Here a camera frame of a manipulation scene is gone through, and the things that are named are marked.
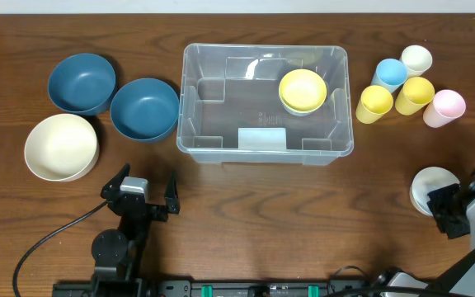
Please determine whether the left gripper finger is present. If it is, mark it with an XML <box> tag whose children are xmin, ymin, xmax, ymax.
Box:
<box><xmin>101</xmin><ymin>163</ymin><xmax>130</xmax><ymax>200</ymax></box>
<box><xmin>164</xmin><ymin>172</ymin><xmax>180</xmax><ymax>215</ymax></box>

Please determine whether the white small bowl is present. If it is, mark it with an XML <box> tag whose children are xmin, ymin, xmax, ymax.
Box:
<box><xmin>409</xmin><ymin>167</ymin><xmax>459</xmax><ymax>216</ymax></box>

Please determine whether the pink cup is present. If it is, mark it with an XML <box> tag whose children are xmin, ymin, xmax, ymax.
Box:
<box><xmin>423</xmin><ymin>89</ymin><xmax>466</xmax><ymax>128</ymax></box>

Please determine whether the yellow cup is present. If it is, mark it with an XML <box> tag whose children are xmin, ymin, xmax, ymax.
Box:
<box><xmin>355</xmin><ymin>85</ymin><xmax>393</xmax><ymax>124</ymax></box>
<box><xmin>395</xmin><ymin>77</ymin><xmax>435</xmax><ymax>116</ymax></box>

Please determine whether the light blue cup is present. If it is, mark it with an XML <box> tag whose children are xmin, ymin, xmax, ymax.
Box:
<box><xmin>371</xmin><ymin>59</ymin><xmax>407</xmax><ymax>93</ymax></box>

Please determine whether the grey small bowl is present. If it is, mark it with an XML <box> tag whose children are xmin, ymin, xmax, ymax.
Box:
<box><xmin>282</xmin><ymin>102</ymin><xmax>320</xmax><ymax>116</ymax></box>

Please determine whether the yellow small bowl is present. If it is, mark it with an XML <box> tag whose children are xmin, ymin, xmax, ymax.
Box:
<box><xmin>278</xmin><ymin>69</ymin><xmax>327</xmax><ymax>111</ymax></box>

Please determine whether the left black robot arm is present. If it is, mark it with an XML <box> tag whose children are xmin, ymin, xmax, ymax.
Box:
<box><xmin>90</xmin><ymin>164</ymin><xmax>180</xmax><ymax>297</ymax></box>

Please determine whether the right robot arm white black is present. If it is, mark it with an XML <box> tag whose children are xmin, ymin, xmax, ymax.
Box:
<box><xmin>376</xmin><ymin>167</ymin><xmax>475</xmax><ymax>296</ymax></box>

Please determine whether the dark blue bowl near container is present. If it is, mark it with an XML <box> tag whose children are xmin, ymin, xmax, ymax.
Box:
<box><xmin>110</xmin><ymin>78</ymin><xmax>180</xmax><ymax>143</ymax></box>

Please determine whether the clear plastic storage container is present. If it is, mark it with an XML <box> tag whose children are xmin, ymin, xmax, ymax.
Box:
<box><xmin>176</xmin><ymin>43</ymin><xmax>355</xmax><ymax>166</ymax></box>

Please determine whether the cream large bowl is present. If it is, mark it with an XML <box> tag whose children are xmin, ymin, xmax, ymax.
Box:
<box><xmin>24</xmin><ymin>114</ymin><xmax>100</xmax><ymax>182</ymax></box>

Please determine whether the dark blue bowl far left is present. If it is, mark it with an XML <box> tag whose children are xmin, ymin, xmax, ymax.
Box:
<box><xmin>47</xmin><ymin>53</ymin><xmax>117</xmax><ymax>116</ymax></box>

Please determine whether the cream cup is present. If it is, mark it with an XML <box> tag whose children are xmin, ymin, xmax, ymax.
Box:
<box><xmin>400</xmin><ymin>45</ymin><xmax>433</xmax><ymax>78</ymax></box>

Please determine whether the black cable left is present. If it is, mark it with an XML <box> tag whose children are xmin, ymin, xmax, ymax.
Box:
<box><xmin>12</xmin><ymin>200</ymin><xmax>110</xmax><ymax>297</ymax></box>

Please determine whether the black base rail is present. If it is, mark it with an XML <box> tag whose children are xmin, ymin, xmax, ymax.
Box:
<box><xmin>52</xmin><ymin>279</ymin><xmax>369</xmax><ymax>297</ymax></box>

